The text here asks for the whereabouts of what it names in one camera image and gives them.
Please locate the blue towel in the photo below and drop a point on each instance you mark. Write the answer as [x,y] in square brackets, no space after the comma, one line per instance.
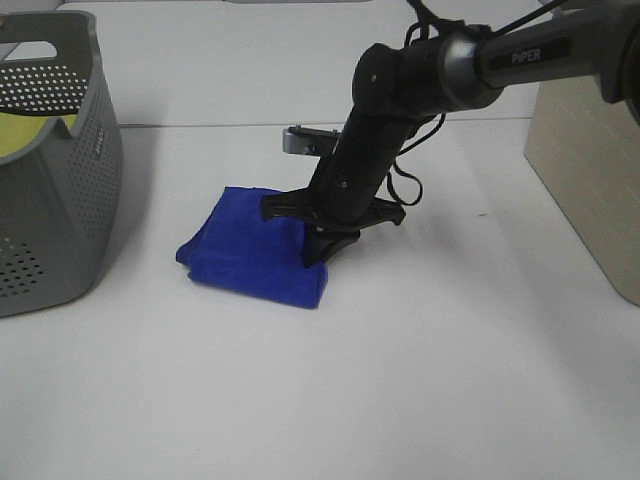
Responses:
[236,249]

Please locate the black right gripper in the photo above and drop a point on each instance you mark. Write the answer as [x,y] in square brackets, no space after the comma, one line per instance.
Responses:
[340,196]

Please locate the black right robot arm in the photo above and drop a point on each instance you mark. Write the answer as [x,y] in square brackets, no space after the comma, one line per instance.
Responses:
[445,66]

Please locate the yellow towel in basket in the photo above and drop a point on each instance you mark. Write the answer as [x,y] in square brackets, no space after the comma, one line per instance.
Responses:
[22,136]

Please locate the grey perforated plastic basket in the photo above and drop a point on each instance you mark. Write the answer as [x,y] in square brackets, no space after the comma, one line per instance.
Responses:
[57,209]

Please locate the beige plastic bin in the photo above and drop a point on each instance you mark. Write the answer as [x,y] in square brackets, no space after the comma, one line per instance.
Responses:
[586,153]

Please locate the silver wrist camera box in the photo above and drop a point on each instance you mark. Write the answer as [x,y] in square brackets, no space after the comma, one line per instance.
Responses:
[309,141]

